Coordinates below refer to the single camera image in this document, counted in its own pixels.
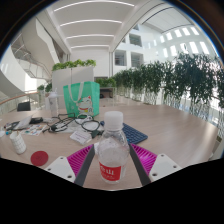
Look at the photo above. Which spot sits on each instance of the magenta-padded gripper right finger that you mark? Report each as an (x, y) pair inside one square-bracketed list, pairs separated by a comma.
[(161, 165)]

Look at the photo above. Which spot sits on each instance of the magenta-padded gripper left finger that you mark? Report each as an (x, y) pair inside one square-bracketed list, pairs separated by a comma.
[(61, 168)]

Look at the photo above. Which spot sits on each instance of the clear red-labelled water bottle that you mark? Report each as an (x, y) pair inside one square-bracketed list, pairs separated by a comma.
[(112, 150)]

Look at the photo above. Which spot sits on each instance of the flat round red coaster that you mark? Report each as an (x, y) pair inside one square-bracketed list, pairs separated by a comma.
[(39, 158)]

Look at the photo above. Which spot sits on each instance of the white paper packet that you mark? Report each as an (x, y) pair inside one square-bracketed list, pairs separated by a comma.
[(80, 137)]

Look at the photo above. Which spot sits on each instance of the colourful sticker sheet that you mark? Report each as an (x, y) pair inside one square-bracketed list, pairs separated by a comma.
[(33, 130)]

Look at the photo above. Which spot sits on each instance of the white mug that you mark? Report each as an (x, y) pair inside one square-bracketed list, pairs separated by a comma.
[(18, 143)]

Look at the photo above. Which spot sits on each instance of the black power adapter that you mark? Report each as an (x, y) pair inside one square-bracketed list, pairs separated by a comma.
[(36, 120)]

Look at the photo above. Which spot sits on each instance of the clear bottle with white cap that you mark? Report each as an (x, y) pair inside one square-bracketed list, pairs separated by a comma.
[(53, 105)]

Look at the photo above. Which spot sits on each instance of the green cat-print tote bag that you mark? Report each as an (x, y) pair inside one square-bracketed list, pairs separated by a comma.
[(81, 98)]

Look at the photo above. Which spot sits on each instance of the planter with green plants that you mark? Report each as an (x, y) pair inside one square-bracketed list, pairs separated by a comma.
[(41, 88)]

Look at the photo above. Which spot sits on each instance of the long hedge of green plants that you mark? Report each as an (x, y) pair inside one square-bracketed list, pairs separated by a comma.
[(186, 80)]

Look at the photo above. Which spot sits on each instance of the white cabinet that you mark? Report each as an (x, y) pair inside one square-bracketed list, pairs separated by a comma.
[(71, 76)]

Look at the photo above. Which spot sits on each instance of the low planter box with plants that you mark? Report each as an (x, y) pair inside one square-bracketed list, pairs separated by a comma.
[(106, 82)]

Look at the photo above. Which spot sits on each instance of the green plants atop cabinet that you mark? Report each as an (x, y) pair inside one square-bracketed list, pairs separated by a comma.
[(73, 64)]

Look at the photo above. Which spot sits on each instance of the ceiling light strips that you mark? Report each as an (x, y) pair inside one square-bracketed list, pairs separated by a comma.
[(90, 22)]

